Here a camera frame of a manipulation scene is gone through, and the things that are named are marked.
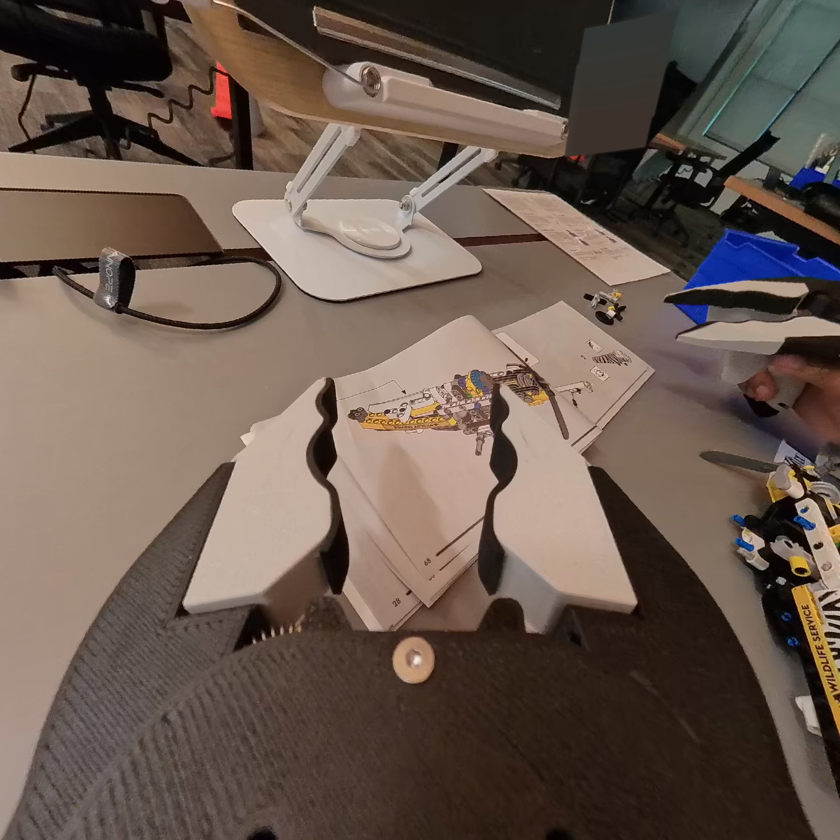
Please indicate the white printed paper sheet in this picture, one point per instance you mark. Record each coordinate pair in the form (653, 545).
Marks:
(577, 229)

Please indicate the blue plastic bin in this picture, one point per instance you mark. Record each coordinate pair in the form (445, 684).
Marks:
(748, 262)

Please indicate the lego plane model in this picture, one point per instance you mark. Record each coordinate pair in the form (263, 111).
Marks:
(807, 538)

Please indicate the black office chair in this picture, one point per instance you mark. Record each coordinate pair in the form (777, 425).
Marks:
(98, 59)

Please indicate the lego instruction booklet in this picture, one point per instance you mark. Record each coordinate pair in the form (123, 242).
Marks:
(420, 485)

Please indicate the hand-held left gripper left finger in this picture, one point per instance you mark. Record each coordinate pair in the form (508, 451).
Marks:
(262, 525)

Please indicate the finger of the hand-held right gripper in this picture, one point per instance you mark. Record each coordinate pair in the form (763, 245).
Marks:
(748, 289)
(741, 338)

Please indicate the wooden background desk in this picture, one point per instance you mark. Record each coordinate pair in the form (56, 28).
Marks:
(781, 203)

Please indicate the small cluster of lego pieces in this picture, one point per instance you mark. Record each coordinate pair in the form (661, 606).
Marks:
(607, 305)

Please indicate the person's right hand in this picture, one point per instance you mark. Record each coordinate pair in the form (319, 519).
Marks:
(823, 400)

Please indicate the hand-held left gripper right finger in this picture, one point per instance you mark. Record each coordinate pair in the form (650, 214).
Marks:
(558, 525)

